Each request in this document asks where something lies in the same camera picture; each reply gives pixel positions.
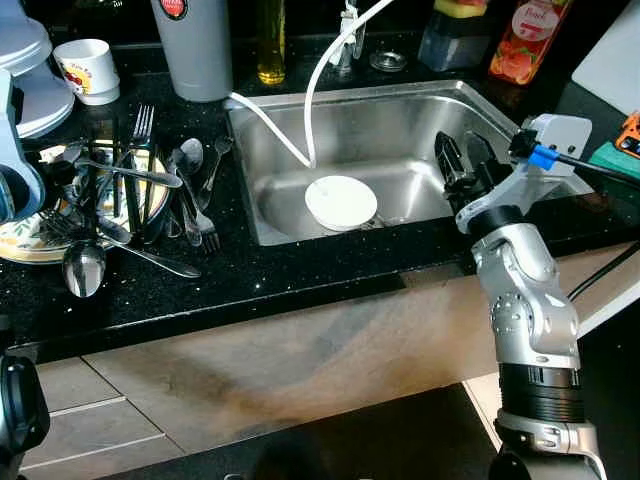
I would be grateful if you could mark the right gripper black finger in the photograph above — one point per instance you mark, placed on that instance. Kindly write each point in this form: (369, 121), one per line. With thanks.
(480, 152)
(447, 158)

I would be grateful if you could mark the large silver spoon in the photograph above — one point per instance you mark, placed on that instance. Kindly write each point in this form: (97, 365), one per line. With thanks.
(85, 270)

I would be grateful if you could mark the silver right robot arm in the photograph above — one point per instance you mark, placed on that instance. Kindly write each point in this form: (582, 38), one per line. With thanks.
(530, 300)

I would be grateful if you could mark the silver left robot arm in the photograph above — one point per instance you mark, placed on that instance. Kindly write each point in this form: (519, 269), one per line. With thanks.
(20, 420)

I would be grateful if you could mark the orange and black device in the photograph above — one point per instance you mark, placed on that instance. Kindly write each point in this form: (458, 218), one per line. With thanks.
(630, 135)

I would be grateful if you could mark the green sponge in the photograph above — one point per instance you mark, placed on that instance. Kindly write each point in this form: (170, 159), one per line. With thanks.
(615, 152)

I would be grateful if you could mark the white wide plate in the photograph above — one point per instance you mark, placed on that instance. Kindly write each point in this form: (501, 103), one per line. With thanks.
(50, 105)

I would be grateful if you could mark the stainless steel sink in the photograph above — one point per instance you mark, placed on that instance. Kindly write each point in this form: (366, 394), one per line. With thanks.
(380, 130)

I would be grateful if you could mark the floral patterned plate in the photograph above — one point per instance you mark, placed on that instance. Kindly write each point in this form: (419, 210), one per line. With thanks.
(25, 245)

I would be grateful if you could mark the silver table knife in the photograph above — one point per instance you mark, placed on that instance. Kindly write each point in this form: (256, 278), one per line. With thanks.
(140, 173)

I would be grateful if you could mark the white printed mug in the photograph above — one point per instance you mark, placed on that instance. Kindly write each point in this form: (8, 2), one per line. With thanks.
(88, 72)

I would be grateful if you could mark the white cutting board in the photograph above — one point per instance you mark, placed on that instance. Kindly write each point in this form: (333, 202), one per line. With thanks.
(612, 60)

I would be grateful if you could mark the dark grey sponge holder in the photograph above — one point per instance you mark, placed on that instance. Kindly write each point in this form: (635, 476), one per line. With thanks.
(450, 45)

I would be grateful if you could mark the orange soap pump bottle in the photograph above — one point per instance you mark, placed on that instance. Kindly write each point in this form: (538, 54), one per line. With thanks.
(525, 50)

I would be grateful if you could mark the round metal drain plug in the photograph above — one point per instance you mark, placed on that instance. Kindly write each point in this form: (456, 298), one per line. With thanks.
(388, 61)

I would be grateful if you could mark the white round bowl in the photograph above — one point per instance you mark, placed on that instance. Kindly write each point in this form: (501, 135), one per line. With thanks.
(340, 203)

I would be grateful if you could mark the yellow sponge with red top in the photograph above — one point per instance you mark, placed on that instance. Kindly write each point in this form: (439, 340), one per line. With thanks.
(460, 8)

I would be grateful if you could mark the chrome faucet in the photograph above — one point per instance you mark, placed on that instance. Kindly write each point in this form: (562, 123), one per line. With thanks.
(348, 45)

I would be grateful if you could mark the grey tumbler with red logo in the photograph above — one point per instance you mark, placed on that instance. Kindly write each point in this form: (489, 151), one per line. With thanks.
(195, 55)

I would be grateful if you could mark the yellow oil bottle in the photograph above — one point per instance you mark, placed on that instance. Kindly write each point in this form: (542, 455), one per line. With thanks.
(271, 50)

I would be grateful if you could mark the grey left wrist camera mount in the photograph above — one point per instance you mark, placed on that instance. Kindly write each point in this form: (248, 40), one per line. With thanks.
(15, 170)

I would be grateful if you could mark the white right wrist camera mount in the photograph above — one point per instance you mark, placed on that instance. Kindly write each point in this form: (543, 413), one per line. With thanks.
(560, 135)

